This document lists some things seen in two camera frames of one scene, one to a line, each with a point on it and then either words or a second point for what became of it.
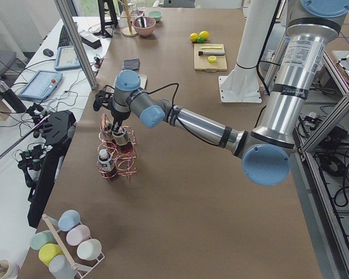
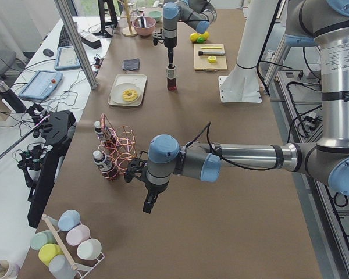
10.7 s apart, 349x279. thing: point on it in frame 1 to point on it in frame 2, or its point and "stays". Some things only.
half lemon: (212, 58) stays
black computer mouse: (48, 52) stays
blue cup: (68, 220) stays
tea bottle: (122, 140) to (171, 78)
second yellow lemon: (193, 36) stays
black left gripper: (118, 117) to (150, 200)
